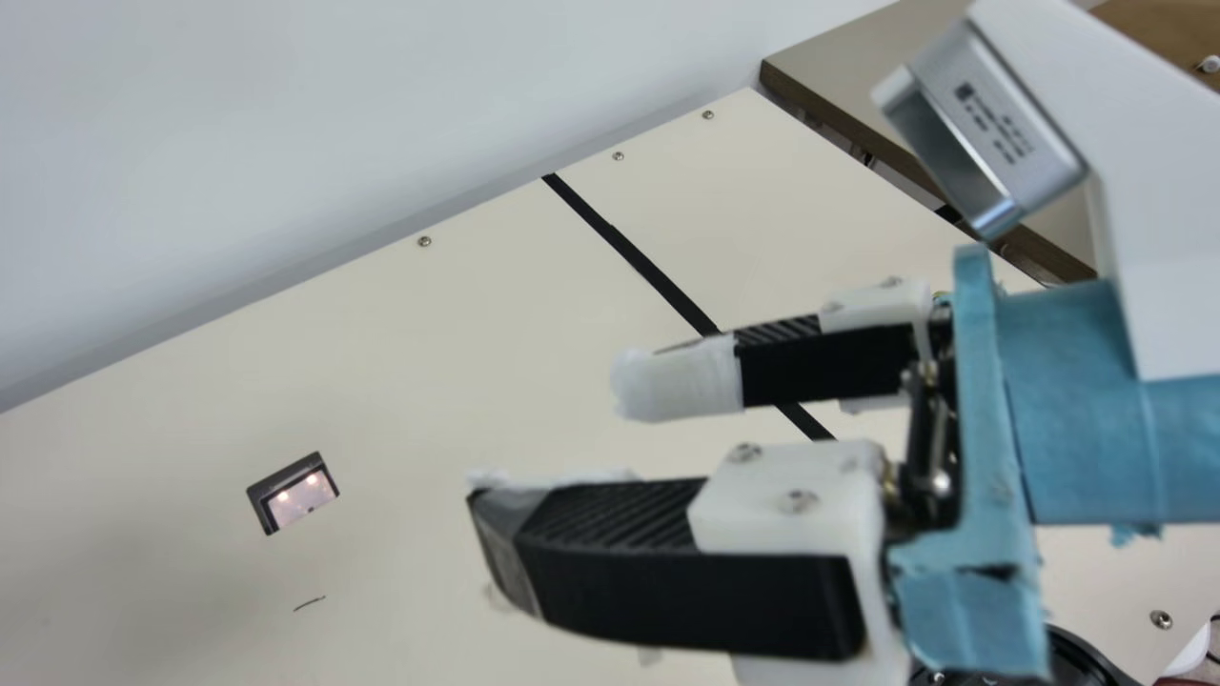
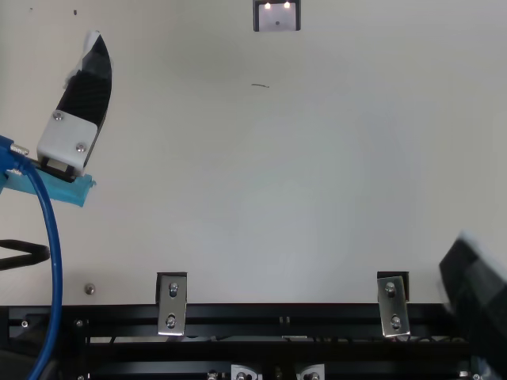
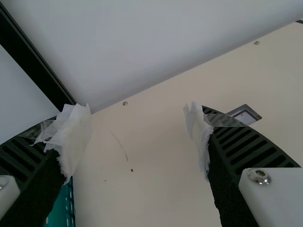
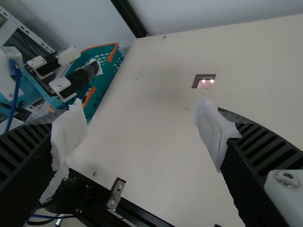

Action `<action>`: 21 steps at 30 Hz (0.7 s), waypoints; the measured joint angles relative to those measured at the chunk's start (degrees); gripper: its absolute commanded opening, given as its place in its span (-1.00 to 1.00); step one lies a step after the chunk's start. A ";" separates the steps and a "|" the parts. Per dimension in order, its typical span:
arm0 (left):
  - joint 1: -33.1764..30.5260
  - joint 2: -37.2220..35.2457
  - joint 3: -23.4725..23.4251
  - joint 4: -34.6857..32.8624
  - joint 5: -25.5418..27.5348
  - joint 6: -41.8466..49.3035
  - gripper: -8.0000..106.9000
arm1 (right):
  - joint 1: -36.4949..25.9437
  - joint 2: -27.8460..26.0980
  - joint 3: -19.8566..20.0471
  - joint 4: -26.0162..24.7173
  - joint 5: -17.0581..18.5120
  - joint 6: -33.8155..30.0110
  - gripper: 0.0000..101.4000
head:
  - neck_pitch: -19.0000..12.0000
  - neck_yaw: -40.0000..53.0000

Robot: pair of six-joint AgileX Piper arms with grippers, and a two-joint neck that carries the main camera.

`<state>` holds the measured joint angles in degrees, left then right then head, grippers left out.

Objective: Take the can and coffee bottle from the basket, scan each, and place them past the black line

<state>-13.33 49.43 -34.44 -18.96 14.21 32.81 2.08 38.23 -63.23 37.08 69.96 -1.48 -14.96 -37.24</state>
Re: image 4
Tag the white metal shelf rack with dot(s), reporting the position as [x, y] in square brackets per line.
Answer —
[28, 33]

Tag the small square scanner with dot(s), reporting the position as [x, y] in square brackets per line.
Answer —
[204, 81]

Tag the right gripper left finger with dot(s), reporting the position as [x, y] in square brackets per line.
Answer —
[21, 179]

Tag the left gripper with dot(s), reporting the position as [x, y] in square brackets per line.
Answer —
[50, 98]

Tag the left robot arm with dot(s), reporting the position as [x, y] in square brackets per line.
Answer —
[71, 191]

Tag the black post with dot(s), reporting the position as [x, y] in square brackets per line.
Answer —
[130, 16]

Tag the teal shopping basket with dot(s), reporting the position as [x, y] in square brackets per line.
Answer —
[105, 71]

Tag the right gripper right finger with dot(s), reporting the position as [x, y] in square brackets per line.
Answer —
[248, 189]

